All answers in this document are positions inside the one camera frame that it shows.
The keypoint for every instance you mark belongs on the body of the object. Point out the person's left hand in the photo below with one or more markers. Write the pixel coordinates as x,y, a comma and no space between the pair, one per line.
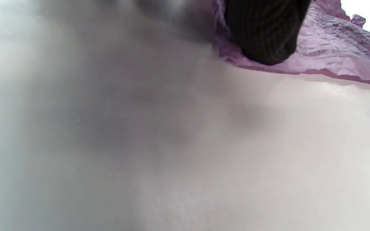
265,29

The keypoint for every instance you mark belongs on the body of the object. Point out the pink paper invoice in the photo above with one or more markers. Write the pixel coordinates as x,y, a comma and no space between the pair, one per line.
332,51

